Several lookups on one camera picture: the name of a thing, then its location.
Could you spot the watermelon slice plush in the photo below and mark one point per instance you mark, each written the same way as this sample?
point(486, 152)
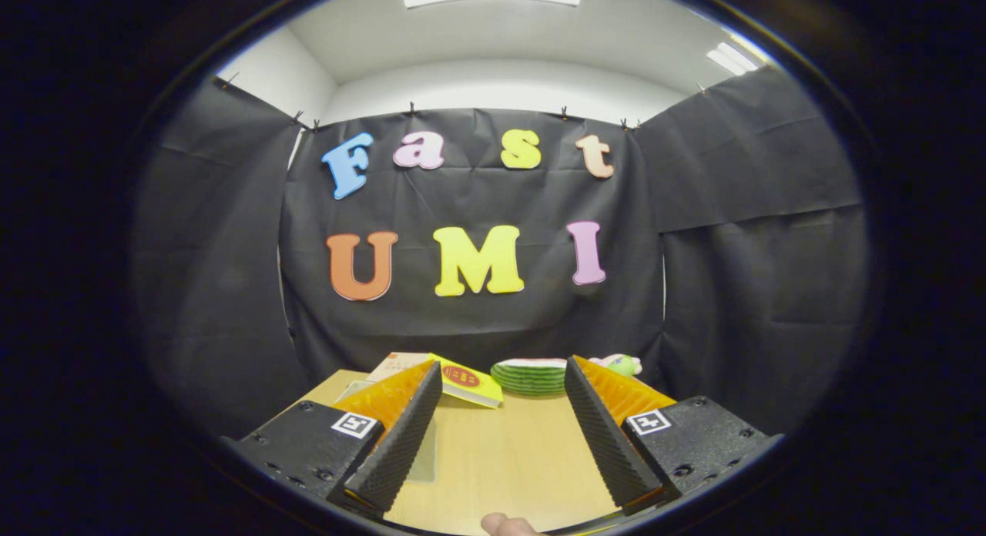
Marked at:
point(531, 378)

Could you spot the pale green fabric storage box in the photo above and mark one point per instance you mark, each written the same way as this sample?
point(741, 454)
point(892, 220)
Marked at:
point(425, 463)

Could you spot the black backdrop cloth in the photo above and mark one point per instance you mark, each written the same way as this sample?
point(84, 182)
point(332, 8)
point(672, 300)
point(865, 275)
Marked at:
point(493, 328)

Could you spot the beige book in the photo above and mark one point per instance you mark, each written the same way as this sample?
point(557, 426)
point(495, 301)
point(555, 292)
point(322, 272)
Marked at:
point(393, 365)

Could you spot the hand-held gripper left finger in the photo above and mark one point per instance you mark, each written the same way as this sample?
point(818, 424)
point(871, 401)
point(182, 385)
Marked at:
point(397, 443)

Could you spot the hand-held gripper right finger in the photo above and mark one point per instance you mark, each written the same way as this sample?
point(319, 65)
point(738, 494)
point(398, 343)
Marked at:
point(608, 443)

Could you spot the yellow book with red circle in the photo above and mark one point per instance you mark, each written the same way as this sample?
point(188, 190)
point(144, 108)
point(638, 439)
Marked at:
point(470, 382)

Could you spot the small ceiling light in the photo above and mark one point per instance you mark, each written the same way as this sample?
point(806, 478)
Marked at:
point(732, 57)

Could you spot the pink and green plush toy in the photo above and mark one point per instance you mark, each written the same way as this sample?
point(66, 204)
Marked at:
point(625, 364)

